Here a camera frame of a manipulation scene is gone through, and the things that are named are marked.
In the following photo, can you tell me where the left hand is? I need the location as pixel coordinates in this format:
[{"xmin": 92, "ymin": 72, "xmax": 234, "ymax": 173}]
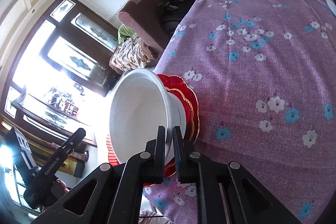
[{"xmin": 41, "ymin": 178, "xmax": 70, "ymax": 212}]

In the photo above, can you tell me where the large white bowl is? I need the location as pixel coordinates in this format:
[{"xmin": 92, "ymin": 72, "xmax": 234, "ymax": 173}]
[{"xmin": 109, "ymin": 69, "xmax": 186, "ymax": 164}]

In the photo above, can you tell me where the red plate with sticker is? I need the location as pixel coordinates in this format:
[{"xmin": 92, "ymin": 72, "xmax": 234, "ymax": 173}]
[{"xmin": 166, "ymin": 88, "xmax": 195, "ymax": 141}]

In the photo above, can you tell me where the purple floral tablecloth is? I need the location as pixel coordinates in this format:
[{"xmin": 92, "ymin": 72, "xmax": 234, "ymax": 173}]
[{"xmin": 155, "ymin": 0, "xmax": 335, "ymax": 223}]

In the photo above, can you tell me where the green cloth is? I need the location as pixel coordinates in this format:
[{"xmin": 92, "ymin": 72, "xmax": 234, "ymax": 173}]
[{"xmin": 118, "ymin": 24, "xmax": 137, "ymax": 44}]

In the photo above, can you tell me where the wooden glass door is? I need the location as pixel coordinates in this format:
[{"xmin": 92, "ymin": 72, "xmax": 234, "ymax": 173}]
[{"xmin": 1, "ymin": 0, "xmax": 120, "ymax": 146}]

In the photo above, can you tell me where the large red pleated plate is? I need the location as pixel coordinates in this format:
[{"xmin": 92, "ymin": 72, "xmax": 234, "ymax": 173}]
[{"xmin": 106, "ymin": 74, "xmax": 200, "ymax": 166}]

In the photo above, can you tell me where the leaf patterned blanket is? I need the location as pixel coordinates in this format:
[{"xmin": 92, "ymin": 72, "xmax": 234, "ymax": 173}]
[{"xmin": 109, "ymin": 35, "xmax": 158, "ymax": 74}]

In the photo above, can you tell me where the maroon armchair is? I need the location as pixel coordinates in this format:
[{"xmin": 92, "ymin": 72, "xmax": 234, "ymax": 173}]
[{"xmin": 118, "ymin": 0, "xmax": 169, "ymax": 66}]

